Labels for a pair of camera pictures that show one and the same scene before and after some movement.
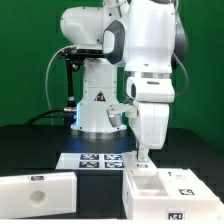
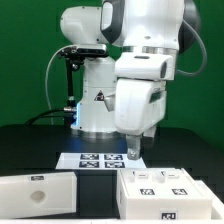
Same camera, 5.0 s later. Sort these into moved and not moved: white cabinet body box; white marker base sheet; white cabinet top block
Moved: white cabinet body box
Not moved: white marker base sheet; white cabinet top block
